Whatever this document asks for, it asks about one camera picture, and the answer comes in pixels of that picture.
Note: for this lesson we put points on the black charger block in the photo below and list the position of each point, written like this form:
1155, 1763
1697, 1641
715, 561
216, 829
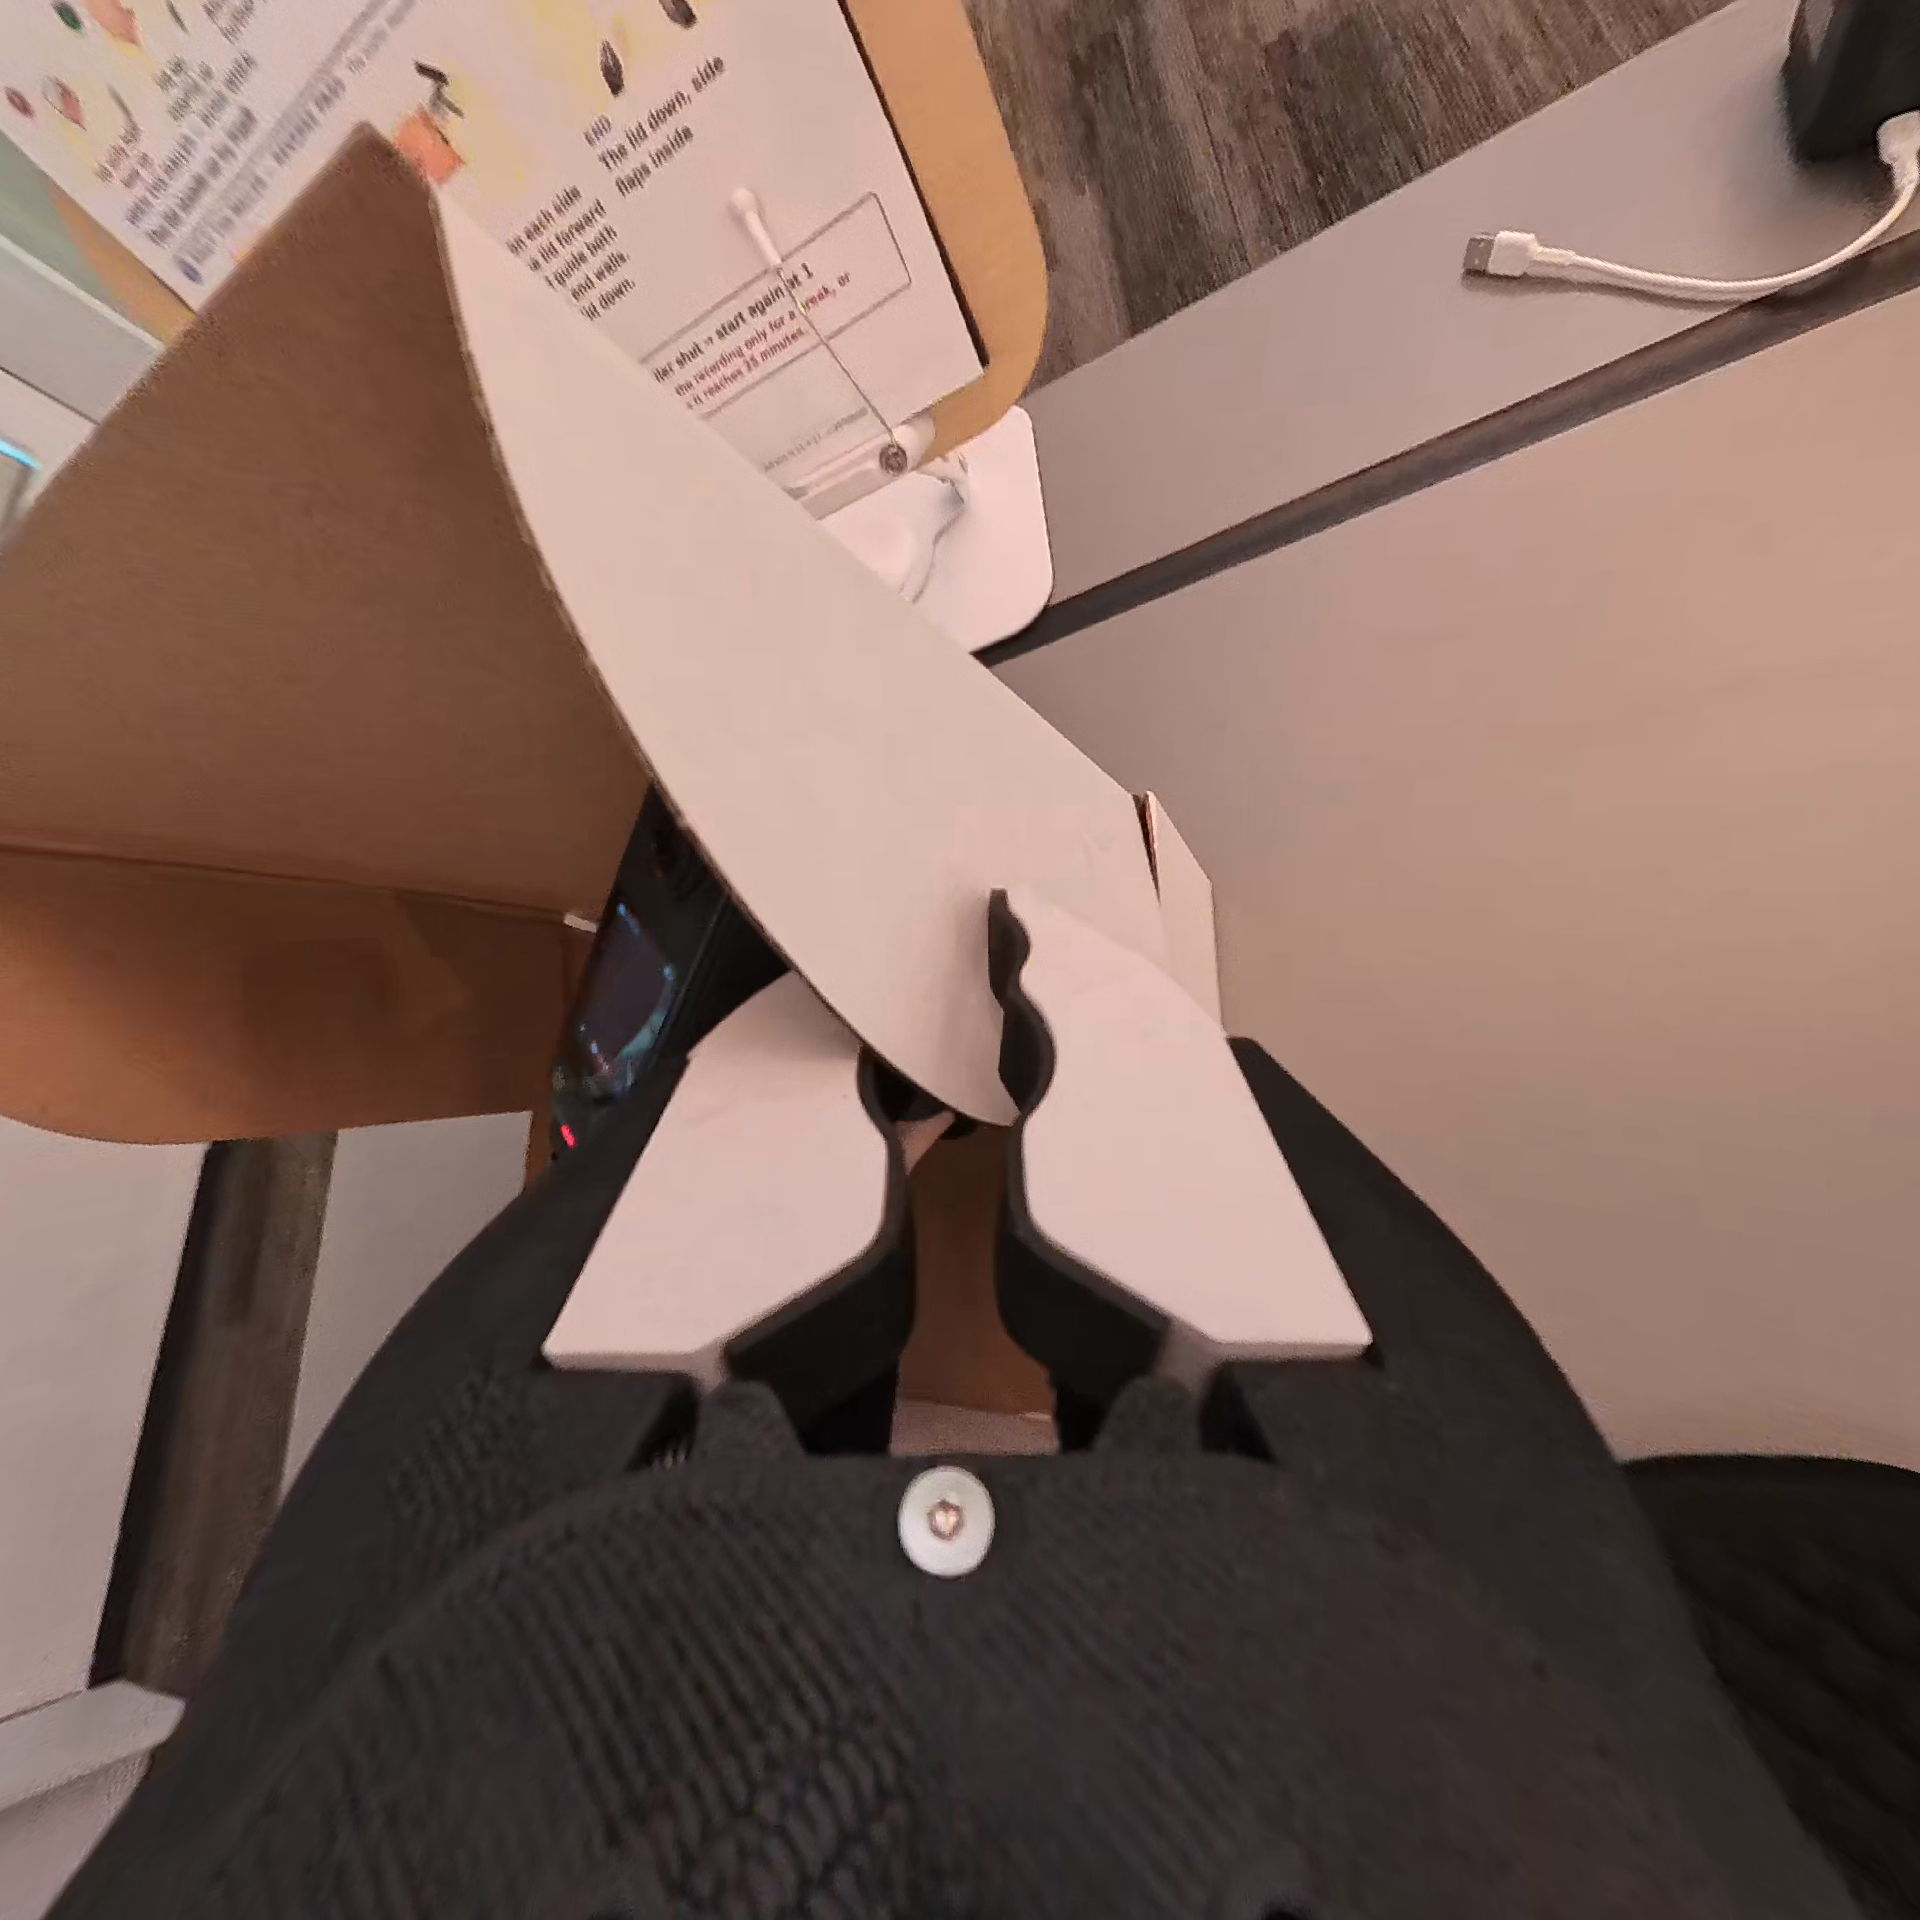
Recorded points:
1851, 76

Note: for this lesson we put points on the printed instruction sheet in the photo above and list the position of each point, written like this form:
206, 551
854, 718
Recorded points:
600, 90

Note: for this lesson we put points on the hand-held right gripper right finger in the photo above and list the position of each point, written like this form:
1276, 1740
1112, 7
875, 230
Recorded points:
1170, 1186

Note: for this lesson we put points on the dark knit cloth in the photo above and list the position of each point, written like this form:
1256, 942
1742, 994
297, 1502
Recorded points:
1799, 1681

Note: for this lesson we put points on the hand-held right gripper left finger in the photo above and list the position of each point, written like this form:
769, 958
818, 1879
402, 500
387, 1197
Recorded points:
720, 1201

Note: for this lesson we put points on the white cardboard mailer box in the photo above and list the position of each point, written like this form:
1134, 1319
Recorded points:
300, 599

